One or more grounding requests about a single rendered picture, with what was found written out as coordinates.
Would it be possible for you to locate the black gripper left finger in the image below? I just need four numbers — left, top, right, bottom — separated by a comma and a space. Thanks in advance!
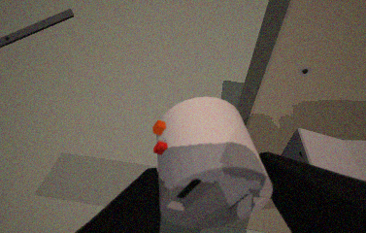
75, 168, 161, 233

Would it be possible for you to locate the dark grey flat bar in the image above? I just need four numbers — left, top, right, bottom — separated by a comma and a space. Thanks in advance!
0, 9, 74, 48

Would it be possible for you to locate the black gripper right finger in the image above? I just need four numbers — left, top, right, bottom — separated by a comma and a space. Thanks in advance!
259, 151, 366, 233

